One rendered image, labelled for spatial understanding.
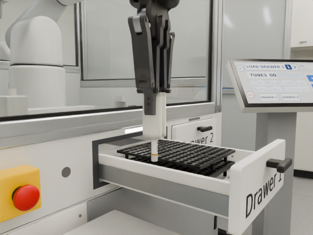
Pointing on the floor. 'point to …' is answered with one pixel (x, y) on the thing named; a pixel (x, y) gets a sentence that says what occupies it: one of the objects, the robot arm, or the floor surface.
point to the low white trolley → (119, 226)
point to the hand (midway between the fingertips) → (154, 114)
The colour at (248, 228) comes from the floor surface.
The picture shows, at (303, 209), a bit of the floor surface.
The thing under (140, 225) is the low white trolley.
